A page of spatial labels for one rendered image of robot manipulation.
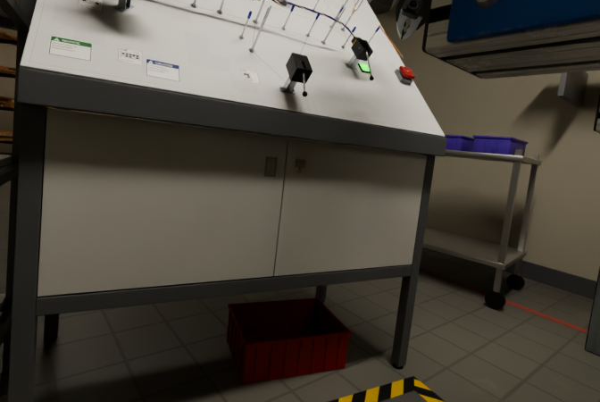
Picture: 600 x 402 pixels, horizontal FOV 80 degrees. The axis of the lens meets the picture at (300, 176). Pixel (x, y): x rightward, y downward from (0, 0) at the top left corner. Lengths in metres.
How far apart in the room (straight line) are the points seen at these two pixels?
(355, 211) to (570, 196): 2.17
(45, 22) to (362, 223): 0.96
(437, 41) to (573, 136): 2.89
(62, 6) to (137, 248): 0.57
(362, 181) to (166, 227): 0.60
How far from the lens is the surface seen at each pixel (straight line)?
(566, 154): 3.12
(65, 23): 0.98
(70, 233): 0.92
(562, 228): 3.13
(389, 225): 1.25
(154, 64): 0.92
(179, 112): 0.86
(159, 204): 0.91
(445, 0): 0.27
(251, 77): 0.99
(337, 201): 1.10
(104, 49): 0.93
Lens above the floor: 0.78
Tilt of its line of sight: 5 degrees down
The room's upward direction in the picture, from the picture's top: 6 degrees clockwise
